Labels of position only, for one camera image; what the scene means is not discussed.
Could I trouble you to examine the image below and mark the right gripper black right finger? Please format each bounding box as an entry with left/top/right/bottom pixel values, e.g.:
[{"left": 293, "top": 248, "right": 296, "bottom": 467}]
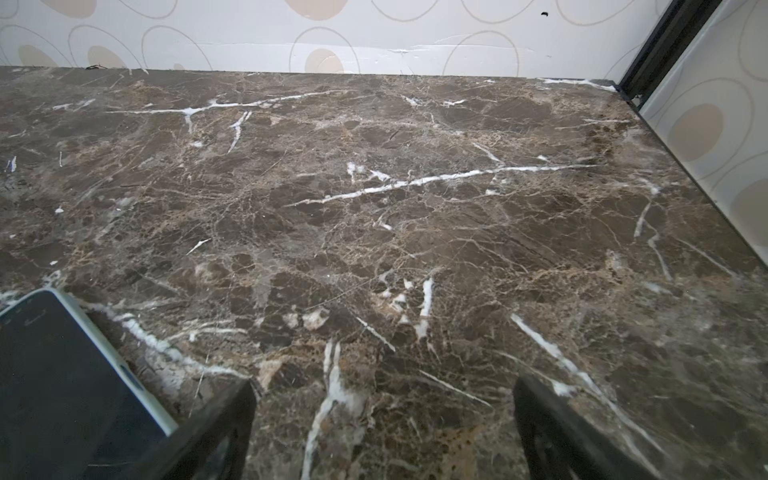
[{"left": 513, "top": 376, "right": 654, "bottom": 480}]

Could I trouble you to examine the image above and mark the black corner frame post right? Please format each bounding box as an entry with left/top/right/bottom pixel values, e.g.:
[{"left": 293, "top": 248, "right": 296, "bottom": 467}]
[{"left": 617, "top": 0, "right": 722, "bottom": 111}]

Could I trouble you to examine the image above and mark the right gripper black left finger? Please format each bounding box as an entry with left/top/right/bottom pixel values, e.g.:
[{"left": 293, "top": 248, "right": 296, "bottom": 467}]
[{"left": 122, "top": 380, "right": 257, "bottom": 479}]

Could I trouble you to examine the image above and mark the black smartphone from case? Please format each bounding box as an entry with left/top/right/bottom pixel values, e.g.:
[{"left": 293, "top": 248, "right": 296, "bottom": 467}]
[{"left": 1, "top": 295, "right": 168, "bottom": 479}]

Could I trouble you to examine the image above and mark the light blue phone case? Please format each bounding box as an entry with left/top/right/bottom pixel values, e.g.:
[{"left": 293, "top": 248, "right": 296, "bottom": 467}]
[{"left": 1, "top": 287, "right": 178, "bottom": 436}]

